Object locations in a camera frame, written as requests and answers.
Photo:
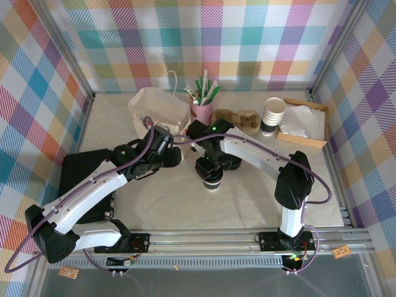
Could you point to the green paper-wrapped straw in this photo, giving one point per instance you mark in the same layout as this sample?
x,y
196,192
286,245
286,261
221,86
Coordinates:
x,y
213,91
199,88

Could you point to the striped paper straw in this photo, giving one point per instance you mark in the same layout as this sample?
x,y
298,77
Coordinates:
x,y
191,94

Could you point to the brown pulp cup carrier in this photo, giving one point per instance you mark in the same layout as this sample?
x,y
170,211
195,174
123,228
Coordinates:
x,y
247,120

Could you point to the white printed paper bag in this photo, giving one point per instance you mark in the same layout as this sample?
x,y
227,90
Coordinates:
x,y
161,105

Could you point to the stack of paper cups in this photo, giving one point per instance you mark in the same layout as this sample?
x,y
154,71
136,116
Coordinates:
x,y
272,120

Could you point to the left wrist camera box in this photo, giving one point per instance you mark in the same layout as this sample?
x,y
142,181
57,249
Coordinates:
x,y
161,140

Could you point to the small connector board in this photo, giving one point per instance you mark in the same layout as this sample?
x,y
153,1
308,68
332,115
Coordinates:
x,y
120,262
294,261

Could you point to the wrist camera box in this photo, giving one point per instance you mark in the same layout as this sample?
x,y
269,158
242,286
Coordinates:
x,y
195,130
161,140

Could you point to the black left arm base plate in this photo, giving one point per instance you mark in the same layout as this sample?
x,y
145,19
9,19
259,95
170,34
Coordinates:
x,y
139,242

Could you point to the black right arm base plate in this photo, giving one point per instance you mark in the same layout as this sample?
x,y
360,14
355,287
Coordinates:
x,y
269,241

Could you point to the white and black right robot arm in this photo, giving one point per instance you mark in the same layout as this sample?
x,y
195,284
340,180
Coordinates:
x,y
253,151

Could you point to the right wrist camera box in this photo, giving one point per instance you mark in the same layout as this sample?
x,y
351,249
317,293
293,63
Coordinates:
x,y
195,130

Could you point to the wooden napkin tray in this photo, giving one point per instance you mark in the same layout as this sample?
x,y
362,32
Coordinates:
x,y
312,143

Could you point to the orange tag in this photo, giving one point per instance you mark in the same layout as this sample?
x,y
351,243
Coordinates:
x,y
341,252
68,272

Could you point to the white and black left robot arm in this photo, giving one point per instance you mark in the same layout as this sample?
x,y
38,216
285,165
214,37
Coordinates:
x,y
92,191

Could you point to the stack of black lids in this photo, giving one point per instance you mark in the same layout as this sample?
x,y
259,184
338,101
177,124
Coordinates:
x,y
232,164

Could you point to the white paper-wrapped straw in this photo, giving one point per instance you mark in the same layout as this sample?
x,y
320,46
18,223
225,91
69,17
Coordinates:
x,y
205,80

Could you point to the black paper coffee cup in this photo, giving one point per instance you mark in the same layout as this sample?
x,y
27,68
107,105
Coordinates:
x,y
213,185

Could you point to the black hard case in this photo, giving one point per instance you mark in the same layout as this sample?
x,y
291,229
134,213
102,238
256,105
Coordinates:
x,y
80,161

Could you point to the aluminium frame post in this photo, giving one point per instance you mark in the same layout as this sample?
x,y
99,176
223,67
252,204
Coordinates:
x,y
337,46
62,49

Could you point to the pink straw holder cup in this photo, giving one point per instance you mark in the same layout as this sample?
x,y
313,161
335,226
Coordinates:
x,y
202,111

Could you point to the white paper napkins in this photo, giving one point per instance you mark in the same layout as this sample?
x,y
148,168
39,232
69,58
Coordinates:
x,y
303,120

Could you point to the aluminium mounting rail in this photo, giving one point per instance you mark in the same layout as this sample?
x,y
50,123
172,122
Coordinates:
x,y
201,241

